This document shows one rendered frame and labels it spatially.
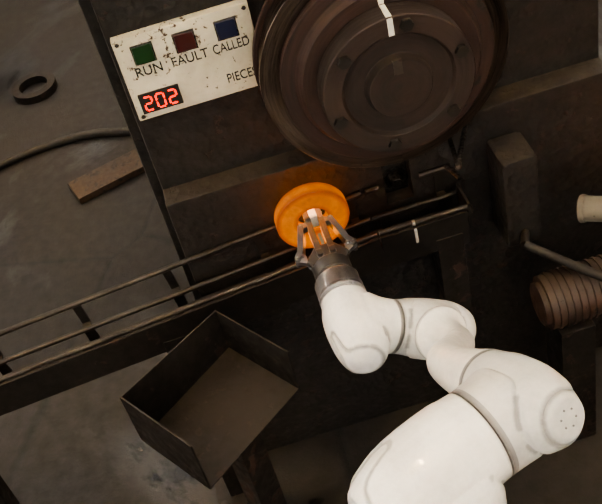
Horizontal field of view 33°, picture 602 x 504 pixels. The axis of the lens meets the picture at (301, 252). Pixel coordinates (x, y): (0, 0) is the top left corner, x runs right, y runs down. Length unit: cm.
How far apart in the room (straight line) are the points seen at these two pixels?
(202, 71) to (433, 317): 64
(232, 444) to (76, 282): 149
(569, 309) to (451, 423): 99
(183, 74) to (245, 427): 69
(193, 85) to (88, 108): 219
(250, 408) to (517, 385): 82
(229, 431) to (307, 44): 75
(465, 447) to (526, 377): 12
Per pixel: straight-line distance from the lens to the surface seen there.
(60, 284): 341
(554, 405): 131
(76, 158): 392
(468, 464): 129
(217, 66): 199
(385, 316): 184
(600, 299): 227
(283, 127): 192
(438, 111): 190
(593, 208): 219
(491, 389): 133
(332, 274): 190
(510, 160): 214
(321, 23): 180
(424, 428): 130
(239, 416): 204
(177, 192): 213
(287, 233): 210
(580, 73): 224
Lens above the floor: 216
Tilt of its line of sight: 42 degrees down
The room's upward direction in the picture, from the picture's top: 16 degrees counter-clockwise
